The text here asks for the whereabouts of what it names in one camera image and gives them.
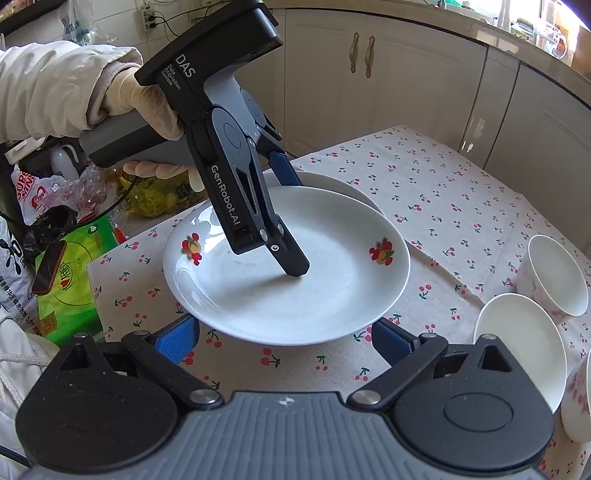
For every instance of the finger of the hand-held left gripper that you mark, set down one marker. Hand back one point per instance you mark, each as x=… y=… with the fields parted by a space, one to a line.
x=286 y=258
x=281 y=167

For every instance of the white bag with black print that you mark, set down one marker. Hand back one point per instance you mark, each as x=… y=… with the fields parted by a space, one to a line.
x=14 y=277

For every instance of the white plate with fruit print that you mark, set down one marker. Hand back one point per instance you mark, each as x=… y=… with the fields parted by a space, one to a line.
x=341 y=189
x=323 y=286

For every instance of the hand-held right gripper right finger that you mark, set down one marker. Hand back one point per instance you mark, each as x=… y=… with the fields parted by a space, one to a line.
x=392 y=339

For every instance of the white bowl with pink flowers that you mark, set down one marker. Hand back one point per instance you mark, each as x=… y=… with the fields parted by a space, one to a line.
x=579 y=397
x=521 y=341
x=558 y=272

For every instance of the brown phone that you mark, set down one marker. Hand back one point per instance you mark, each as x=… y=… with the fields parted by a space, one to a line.
x=48 y=270

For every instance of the person's left hand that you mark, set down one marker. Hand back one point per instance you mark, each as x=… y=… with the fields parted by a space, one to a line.
x=147 y=104

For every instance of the white kitchen cabinets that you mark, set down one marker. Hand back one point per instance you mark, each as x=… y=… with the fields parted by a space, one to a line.
x=415 y=83

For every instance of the glass pitcher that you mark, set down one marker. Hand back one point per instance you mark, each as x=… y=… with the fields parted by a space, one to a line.
x=551 y=41

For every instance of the yellow plastic bag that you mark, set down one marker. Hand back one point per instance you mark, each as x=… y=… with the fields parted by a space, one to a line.
x=152 y=198

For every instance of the wall power strip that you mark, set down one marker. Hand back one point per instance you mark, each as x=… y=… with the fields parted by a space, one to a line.
x=147 y=18

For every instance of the green package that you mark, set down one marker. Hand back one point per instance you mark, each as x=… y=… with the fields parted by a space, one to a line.
x=78 y=295

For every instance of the red and white plastic bag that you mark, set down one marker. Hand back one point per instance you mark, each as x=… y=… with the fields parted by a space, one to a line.
x=32 y=194

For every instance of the cherry print tablecloth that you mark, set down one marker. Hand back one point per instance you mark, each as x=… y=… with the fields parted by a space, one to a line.
x=438 y=198

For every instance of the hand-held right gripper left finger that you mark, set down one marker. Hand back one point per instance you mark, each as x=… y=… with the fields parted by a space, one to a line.
x=178 y=337

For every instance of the black plastic bag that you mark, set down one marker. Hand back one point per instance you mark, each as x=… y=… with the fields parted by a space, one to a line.
x=55 y=221

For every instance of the person's white jacket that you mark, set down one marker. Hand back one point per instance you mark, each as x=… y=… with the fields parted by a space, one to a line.
x=18 y=369

